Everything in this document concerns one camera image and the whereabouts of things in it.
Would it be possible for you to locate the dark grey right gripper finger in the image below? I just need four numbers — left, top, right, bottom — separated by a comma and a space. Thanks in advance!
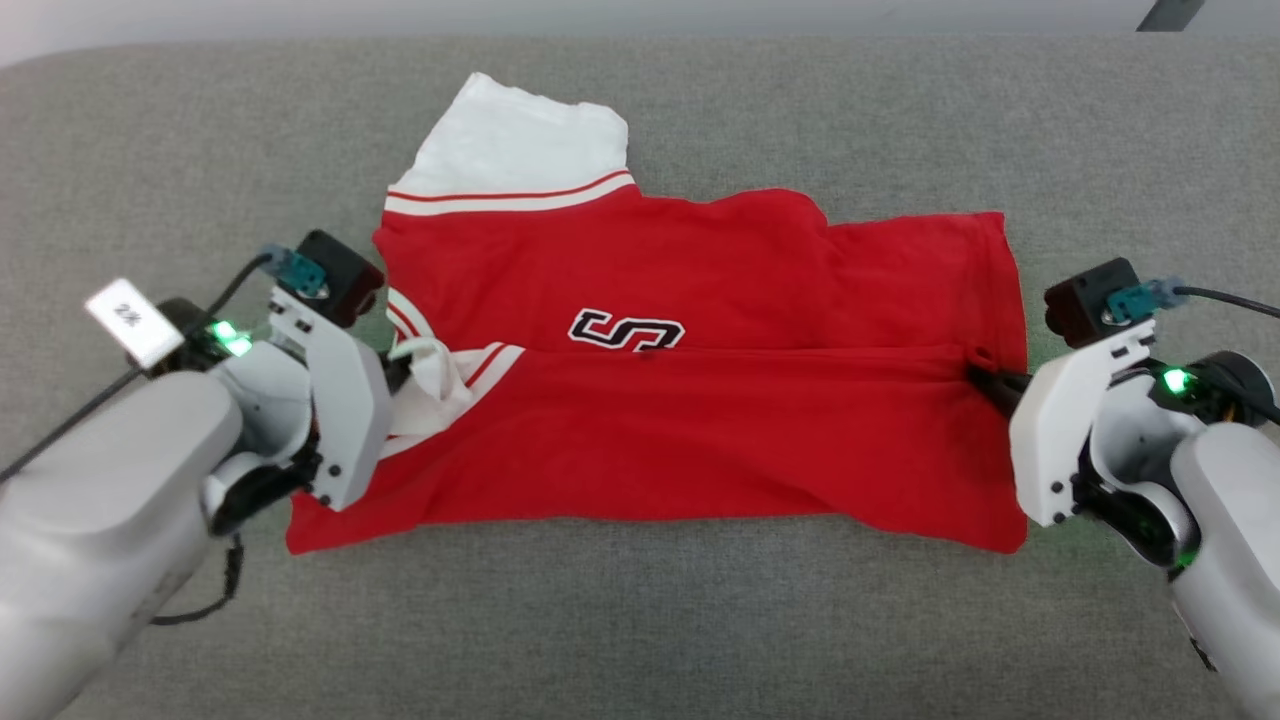
965, 365, 1032, 417

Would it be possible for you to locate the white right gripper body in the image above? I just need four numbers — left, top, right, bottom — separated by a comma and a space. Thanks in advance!
1008, 318, 1159, 529

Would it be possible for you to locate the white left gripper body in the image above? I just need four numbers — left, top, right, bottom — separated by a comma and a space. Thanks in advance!
268, 288, 393, 512

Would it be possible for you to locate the red Bulls jersey shirt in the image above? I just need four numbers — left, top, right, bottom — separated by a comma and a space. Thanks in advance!
285, 72, 1031, 556

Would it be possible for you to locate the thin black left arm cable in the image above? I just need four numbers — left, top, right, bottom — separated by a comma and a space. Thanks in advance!
0, 250, 276, 626

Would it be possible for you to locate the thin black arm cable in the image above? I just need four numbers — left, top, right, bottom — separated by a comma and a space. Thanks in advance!
0, 250, 276, 626
1175, 285, 1280, 321

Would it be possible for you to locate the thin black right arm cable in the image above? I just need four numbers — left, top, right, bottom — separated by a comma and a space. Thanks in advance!
1175, 285, 1280, 321

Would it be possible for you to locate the white numbered cable tag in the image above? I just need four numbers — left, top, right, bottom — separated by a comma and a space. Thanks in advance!
85, 277, 186, 369

